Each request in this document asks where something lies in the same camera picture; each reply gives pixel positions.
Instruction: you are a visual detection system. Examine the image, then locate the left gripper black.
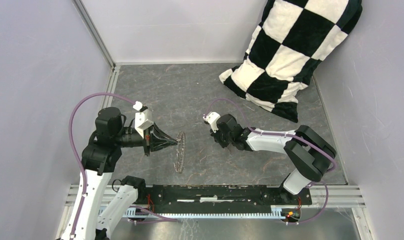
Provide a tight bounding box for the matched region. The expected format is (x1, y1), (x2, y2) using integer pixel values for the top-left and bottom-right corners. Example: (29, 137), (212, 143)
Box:
(114, 119), (178, 156)

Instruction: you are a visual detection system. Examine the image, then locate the metal disc with key rings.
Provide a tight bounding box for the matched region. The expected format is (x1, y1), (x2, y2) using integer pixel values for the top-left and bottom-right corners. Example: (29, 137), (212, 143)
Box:
(173, 131), (186, 174)

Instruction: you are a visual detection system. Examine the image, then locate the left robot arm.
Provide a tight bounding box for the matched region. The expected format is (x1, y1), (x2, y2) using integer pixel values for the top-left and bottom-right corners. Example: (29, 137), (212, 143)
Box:
(60, 106), (178, 240)

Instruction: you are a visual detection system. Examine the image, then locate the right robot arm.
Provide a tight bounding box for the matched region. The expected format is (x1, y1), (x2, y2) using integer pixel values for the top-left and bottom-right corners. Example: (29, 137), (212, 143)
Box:
(203, 112), (337, 204)

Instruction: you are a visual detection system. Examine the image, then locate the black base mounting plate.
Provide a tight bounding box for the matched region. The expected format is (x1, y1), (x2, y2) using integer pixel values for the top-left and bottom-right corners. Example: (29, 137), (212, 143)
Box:
(135, 185), (313, 214)

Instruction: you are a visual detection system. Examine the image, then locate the black and white checkered pillow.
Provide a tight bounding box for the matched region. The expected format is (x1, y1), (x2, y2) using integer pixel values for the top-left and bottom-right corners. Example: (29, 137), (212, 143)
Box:
(219, 0), (363, 123)

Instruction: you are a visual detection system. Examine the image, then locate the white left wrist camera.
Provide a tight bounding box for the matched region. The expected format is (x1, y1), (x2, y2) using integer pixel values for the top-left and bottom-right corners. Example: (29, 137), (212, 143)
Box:
(133, 101), (154, 139)

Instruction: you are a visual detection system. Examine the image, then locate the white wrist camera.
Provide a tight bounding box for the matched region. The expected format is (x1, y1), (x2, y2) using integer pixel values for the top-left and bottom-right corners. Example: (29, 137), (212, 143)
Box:
(202, 111), (221, 133)
(133, 101), (154, 139)

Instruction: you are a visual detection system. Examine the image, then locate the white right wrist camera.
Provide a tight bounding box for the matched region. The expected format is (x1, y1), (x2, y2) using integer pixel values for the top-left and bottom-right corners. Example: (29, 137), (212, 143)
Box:
(202, 111), (221, 133)

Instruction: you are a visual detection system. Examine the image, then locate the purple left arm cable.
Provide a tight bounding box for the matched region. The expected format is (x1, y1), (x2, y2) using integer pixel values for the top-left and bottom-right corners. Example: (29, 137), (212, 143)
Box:
(68, 92), (178, 238)

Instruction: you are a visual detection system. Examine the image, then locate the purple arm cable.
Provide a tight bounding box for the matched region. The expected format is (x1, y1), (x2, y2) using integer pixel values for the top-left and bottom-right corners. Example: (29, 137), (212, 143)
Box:
(203, 97), (337, 225)
(68, 92), (178, 238)

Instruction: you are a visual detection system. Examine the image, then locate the white slotted cable duct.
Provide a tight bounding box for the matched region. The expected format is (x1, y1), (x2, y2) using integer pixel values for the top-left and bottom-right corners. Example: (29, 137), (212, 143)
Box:
(122, 207), (285, 220)

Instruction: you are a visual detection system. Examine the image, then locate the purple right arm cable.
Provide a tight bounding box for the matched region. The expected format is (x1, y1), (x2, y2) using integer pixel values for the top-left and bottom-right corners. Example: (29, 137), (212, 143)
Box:
(203, 97), (337, 225)

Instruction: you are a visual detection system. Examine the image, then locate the aluminium corner post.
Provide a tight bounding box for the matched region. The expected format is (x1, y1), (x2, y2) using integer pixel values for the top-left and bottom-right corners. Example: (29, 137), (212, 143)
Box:
(72, 0), (116, 69)

